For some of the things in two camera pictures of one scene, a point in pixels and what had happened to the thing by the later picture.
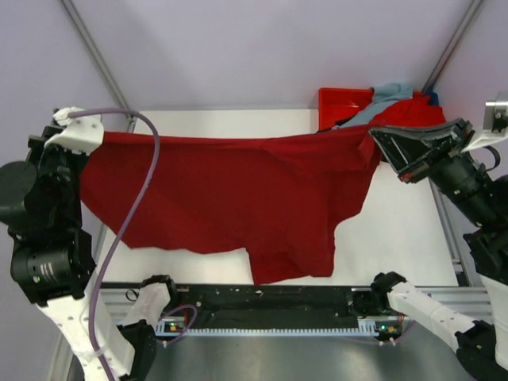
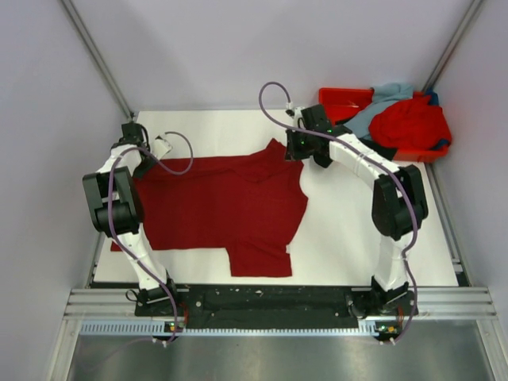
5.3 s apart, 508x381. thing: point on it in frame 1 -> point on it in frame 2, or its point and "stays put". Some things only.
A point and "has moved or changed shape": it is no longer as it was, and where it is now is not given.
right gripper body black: [447, 153] -> [301, 147]
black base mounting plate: [282, 305] stays put
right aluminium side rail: [457, 251] stays put
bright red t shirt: [417, 110] stays put
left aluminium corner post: [99, 62] stays put
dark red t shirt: [275, 196] has moved or changed shape
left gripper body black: [62, 165] -> [147, 163]
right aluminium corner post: [452, 46] stays put
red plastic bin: [336, 103] stays put
